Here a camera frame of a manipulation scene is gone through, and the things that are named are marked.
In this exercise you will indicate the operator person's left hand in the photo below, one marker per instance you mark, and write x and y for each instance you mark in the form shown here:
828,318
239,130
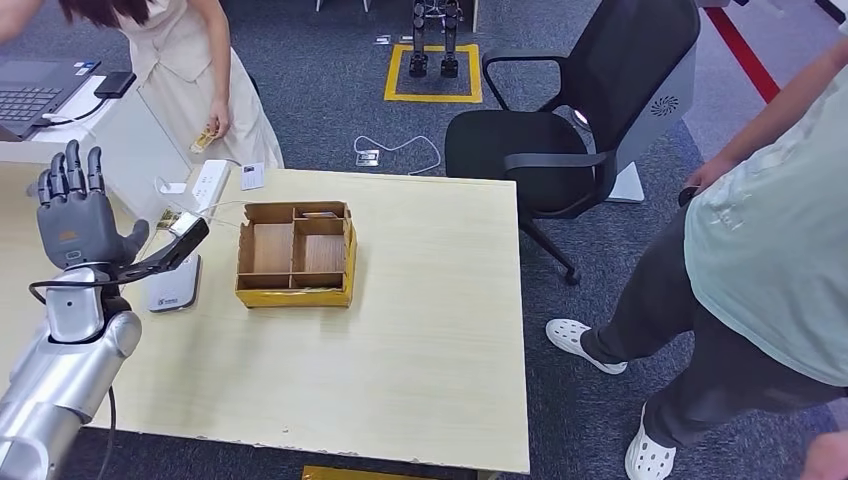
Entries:
828,460

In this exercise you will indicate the operator person's right hand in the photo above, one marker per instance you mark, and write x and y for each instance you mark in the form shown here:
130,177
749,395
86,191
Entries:
712,171

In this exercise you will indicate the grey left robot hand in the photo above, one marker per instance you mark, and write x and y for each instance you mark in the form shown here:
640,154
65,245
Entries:
79,225

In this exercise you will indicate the guest person's left hand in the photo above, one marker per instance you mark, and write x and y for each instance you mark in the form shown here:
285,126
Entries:
218,119

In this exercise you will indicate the gold room key card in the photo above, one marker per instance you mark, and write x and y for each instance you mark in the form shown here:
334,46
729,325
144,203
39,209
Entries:
320,214
202,142

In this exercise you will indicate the black handheld controller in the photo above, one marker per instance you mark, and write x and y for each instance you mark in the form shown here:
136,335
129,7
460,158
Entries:
688,197

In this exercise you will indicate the white ID card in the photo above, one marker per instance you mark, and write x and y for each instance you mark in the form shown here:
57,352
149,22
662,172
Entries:
252,177

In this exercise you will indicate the wooden divided box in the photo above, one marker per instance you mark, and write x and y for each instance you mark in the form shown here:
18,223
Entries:
272,248

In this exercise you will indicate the operator person's right forearm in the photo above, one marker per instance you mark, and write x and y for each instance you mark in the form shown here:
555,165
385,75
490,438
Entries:
788,99

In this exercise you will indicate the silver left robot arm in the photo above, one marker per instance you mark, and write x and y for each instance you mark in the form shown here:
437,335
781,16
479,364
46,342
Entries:
66,371

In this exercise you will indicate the guest person's left forearm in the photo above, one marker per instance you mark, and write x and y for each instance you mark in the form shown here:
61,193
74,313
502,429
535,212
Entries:
218,66

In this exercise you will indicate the guest person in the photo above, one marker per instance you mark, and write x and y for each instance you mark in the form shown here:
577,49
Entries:
172,60

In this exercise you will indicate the colourful printed card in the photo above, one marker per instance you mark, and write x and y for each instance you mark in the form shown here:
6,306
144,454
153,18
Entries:
166,220

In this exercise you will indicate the operator person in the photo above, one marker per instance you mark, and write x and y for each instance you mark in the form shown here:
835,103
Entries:
768,252

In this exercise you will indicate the white power strip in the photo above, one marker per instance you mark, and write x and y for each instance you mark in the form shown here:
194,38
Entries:
210,182

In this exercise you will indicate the white desk shelf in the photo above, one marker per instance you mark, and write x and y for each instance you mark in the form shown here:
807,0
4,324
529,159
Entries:
146,152

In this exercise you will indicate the white charger plug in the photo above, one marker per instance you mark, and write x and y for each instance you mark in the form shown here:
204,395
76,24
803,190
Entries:
173,189

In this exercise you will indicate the red floor tape line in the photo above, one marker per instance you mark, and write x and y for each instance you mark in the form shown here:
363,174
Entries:
742,56

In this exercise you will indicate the dark grey laptop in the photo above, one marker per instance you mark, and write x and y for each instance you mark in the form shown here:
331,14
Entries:
26,99

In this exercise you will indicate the metal floor socket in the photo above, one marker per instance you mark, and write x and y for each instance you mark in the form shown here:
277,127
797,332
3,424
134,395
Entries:
368,159

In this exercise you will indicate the operator's left white shoe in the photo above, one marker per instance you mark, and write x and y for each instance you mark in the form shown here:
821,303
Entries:
646,457

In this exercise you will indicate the operator's white shoe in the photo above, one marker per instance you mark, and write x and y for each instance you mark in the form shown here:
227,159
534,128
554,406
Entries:
646,457
573,338

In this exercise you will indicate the black office chair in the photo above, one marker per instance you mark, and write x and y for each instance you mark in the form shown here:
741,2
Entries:
517,152

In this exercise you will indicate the yellow floor tape marker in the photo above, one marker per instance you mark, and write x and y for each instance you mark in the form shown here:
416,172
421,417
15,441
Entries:
434,99
344,475

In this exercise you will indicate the operator's right white shoe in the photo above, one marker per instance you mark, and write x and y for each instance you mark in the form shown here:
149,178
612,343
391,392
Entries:
573,338

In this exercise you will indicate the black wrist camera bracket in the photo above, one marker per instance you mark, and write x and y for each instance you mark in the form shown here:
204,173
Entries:
175,248

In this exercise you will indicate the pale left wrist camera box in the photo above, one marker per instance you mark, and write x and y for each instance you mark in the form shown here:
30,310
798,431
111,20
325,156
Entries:
184,224

